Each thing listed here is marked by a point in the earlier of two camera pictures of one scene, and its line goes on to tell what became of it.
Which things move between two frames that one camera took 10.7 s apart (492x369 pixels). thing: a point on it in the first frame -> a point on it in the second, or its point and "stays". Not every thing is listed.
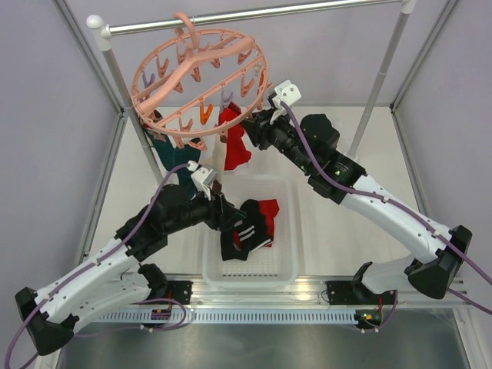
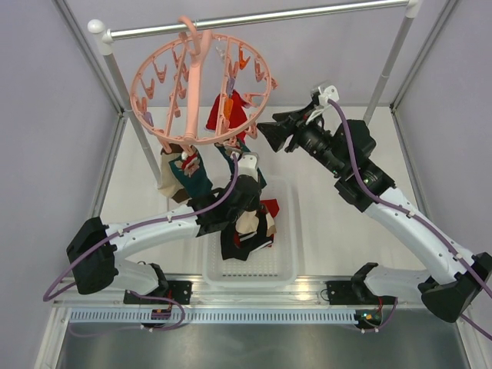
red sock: x=269 y=208 stays
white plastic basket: x=272 y=267 stays
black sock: x=228 y=250 stays
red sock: x=235 y=149 -> x=238 y=117
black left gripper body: x=216 y=219 -> x=254 y=204
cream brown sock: x=218 y=160 -> x=247 y=221
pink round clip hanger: x=197 y=82 stays
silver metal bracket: x=286 y=91 -> x=324 y=94
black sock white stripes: x=252 y=231 stays
